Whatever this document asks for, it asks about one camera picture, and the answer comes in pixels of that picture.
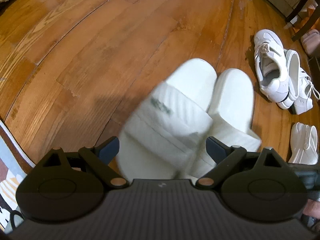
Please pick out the pink case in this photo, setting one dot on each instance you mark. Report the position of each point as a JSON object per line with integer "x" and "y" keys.
{"x": 311, "y": 41}

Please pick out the cream quilted slide sandal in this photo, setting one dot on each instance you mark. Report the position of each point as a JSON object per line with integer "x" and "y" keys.
{"x": 232, "y": 100}
{"x": 160, "y": 120}

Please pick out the dark wooden chair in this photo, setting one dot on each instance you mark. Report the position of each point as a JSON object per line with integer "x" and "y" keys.
{"x": 298, "y": 7}

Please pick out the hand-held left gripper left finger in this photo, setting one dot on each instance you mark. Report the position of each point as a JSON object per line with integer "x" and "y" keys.
{"x": 110, "y": 148}

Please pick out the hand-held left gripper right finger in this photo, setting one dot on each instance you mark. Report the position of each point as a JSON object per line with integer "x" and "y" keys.
{"x": 215, "y": 147}

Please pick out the white clog with charms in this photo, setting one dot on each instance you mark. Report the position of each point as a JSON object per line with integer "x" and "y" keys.
{"x": 303, "y": 145}

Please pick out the patterned rug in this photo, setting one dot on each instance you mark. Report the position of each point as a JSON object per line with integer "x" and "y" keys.
{"x": 10, "y": 170}

